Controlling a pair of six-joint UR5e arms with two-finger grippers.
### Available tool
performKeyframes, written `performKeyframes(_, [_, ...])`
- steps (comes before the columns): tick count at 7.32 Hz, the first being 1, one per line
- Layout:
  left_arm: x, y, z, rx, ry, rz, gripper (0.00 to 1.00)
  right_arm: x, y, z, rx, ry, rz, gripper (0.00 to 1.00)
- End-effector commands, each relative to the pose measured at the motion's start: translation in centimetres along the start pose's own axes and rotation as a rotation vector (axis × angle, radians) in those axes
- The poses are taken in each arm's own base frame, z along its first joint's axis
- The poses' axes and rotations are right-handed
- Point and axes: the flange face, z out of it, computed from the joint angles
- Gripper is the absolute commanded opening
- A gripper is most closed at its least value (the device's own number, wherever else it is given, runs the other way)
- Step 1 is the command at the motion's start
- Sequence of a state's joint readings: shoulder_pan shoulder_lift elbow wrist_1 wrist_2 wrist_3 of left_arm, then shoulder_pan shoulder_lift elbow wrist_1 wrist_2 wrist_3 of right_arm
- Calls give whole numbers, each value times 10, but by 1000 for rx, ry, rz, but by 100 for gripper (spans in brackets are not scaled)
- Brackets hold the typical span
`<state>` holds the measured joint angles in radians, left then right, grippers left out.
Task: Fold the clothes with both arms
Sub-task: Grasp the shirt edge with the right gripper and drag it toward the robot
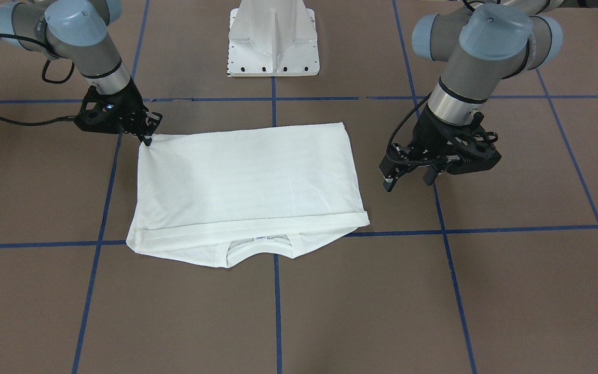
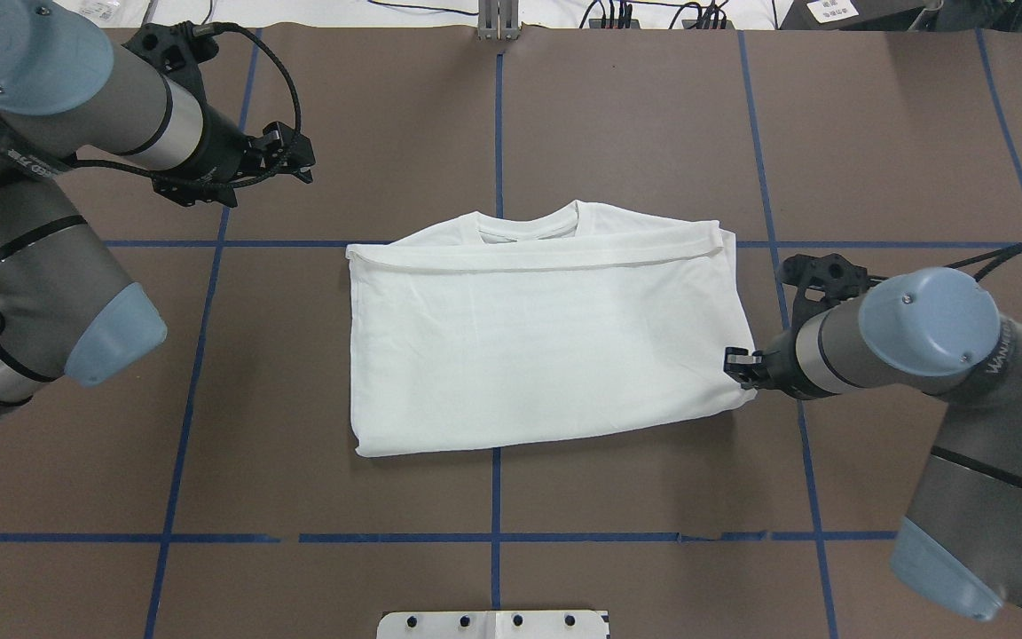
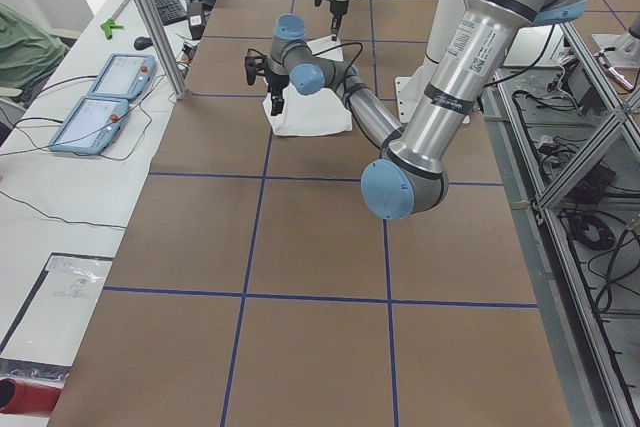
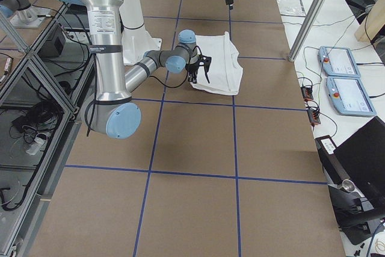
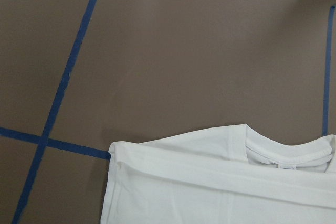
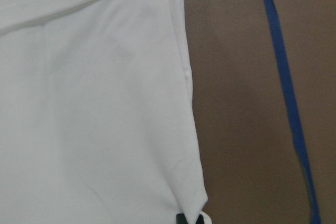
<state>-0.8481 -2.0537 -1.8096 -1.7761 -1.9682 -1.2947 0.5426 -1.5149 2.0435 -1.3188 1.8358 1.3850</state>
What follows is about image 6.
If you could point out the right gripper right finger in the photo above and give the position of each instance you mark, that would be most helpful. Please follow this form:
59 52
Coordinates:
200 219

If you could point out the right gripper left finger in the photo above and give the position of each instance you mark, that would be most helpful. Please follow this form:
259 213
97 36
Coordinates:
181 219

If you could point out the white long-sleeve printed shirt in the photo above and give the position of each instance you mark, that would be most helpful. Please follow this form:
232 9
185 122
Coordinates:
97 124

